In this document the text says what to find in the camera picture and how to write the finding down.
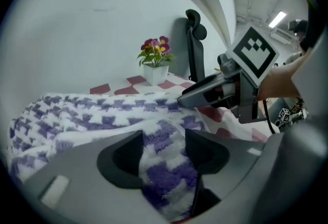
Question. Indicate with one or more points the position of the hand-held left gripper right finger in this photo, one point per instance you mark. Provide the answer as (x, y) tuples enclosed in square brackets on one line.
[(241, 161)]

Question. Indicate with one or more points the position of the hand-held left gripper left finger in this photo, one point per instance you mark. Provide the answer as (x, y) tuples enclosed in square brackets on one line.
[(77, 192)]

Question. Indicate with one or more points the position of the purple white houndstooth towel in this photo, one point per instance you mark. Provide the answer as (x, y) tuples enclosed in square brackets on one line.
[(77, 115)]

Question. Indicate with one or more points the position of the long ceiling light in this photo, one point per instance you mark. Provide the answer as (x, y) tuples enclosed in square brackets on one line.
[(277, 19)]

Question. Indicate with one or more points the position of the black office chair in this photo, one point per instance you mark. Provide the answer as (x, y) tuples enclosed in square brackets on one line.
[(196, 59)]

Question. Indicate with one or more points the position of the red white checkered tablecloth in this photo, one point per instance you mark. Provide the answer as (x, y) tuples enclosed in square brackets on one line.
[(176, 80)]

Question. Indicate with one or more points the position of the person's right forearm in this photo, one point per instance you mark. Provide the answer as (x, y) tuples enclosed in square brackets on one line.
[(279, 82)]

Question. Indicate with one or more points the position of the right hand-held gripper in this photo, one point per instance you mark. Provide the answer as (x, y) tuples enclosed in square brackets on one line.
[(252, 50)]

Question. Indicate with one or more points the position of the potted flowers in white pot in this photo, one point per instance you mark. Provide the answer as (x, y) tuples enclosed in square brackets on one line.
[(155, 74)]

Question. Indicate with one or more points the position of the black head-mounted camera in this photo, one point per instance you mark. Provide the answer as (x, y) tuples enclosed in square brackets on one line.
[(297, 25)]

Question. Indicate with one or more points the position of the unused hand-held gripper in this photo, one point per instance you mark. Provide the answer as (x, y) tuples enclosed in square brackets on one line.
[(284, 115)]

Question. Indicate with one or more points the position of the white air conditioner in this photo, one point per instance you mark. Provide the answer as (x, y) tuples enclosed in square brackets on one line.
[(281, 36)]

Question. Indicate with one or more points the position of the person's grey shirt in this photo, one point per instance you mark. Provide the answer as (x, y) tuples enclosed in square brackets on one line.
[(293, 58)]

